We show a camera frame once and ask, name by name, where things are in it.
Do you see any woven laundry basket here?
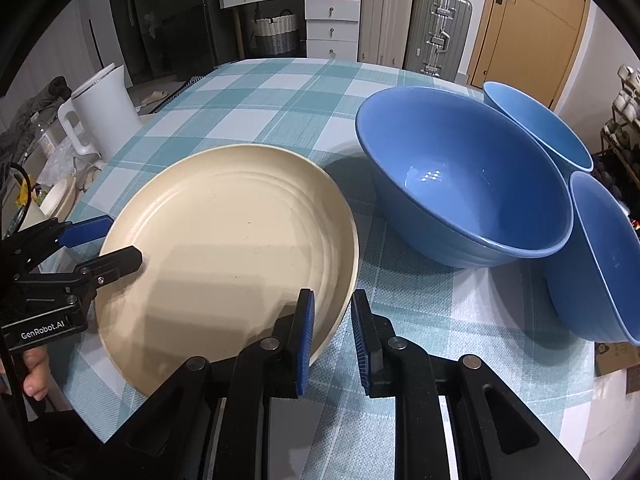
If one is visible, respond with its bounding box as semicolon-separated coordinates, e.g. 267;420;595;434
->
252;10;301;57

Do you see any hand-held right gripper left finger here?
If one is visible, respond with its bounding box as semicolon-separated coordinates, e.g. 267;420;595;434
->
102;288;317;480

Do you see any clear plastic bag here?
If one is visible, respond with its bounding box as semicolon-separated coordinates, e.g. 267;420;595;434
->
37;137;78;186

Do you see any cream bowl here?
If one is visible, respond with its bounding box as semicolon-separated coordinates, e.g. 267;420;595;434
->
39;179;77;221

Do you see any grey cloth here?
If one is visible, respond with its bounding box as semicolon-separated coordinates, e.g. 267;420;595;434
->
0;76;72;171

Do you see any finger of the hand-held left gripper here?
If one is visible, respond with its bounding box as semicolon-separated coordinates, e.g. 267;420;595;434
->
30;215;116;256
75;246;143;306

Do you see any beige suitcase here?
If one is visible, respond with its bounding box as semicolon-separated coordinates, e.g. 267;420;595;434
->
358;0;416;66

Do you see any white drawer dresser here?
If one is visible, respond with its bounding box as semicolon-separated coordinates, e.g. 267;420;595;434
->
218;0;362;63

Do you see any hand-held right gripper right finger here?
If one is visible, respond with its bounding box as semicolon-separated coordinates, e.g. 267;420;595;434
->
350;288;591;480

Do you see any black cable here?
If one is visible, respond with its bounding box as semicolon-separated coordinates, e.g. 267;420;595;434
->
7;161;38;231

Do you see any white electric kettle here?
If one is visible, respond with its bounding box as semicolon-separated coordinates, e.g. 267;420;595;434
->
57;64;143;161

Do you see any shoe rack with shoes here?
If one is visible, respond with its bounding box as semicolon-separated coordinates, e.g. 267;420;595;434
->
600;64;640;181

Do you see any plaid teal tablecloth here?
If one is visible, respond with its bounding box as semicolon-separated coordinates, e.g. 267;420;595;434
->
50;57;608;480

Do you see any person's left hand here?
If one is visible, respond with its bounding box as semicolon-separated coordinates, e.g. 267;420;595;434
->
22;347;52;402

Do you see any striped dark rug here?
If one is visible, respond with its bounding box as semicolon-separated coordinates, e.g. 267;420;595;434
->
165;75;206;106

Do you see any blue bowl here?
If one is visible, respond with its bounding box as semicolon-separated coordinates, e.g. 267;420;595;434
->
355;86;574;268
545;170;640;347
482;81;594;173

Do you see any silver suitcase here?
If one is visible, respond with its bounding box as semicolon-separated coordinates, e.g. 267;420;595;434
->
405;0;473;78

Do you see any tan wooden door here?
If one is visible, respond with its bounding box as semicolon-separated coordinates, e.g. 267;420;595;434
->
467;0;591;111

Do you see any dark grey refrigerator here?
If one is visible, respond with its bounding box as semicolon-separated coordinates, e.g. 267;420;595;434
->
107;0;217;86

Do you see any wooden shoe rack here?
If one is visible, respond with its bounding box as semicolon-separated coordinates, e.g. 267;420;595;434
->
597;62;640;176

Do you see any beige plate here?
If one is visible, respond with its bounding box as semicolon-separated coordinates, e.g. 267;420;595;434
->
300;160;360;368
95;144;360;398

